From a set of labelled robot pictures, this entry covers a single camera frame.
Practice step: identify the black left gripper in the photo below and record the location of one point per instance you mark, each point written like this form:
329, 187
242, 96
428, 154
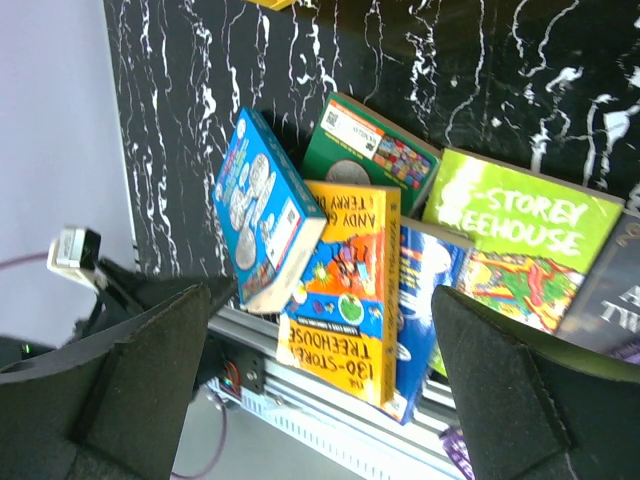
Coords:
125, 295

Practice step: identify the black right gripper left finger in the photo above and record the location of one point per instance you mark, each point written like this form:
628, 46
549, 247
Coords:
109, 406

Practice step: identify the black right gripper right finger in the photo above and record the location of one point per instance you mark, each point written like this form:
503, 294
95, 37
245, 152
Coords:
464, 325

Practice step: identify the light blue treehouse book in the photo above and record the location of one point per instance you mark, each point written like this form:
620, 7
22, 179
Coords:
270, 220

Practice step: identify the dark blue treehouse book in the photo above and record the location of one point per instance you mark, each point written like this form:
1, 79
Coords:
429, 256

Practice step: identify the yellow 130-storey treehouse book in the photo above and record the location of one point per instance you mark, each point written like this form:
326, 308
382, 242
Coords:
341, 322

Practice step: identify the purple 52-storey treehouse book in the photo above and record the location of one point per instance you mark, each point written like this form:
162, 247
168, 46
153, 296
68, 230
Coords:
527, 415

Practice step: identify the dark Tale of Two Cities book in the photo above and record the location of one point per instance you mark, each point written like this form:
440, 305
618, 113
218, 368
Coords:
604, 315

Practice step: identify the lime 65-storey treehouse book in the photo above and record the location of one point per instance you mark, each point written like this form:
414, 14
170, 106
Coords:
534, 237

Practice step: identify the green treehouse book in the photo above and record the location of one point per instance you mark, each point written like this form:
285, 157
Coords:
352, 144

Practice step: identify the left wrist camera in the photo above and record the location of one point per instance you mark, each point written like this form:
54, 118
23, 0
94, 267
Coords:
75, 250

